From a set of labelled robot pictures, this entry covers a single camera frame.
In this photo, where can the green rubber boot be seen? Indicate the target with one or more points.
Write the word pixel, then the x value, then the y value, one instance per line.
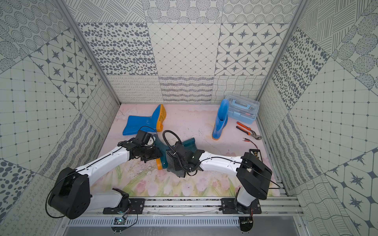
pixel 162 161

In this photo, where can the white ventilation grille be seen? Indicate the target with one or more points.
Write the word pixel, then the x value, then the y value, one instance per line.
pixel 207 221

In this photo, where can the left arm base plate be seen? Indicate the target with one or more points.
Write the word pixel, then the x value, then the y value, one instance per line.
pixel 127 206

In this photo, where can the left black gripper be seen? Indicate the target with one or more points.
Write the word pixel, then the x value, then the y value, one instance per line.
pixel 150 152

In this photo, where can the grey microfibre cloth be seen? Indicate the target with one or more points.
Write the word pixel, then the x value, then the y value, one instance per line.
pixel 175 163

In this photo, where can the aluminium mounting rail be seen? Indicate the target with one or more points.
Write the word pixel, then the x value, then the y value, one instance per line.
pixel 207 206

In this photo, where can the light blue plastic toolbox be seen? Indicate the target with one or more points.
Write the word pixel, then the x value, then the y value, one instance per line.
pixel 243 109

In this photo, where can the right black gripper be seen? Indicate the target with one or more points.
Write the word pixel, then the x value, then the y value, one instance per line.
pixel 175 160

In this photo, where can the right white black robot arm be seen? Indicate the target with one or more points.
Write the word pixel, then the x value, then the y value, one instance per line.
pixel 254 176

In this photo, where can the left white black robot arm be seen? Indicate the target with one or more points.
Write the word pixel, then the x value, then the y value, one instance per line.
pixel 71 194

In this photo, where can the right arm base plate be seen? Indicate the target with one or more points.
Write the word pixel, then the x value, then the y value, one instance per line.
pixel 236 205

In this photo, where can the orange handled pliers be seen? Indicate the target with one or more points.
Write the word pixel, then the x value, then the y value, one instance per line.
pixel 248 131

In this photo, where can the blue rubber boot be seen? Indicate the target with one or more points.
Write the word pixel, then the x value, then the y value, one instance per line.
pixel 153 123
pixel 221 119

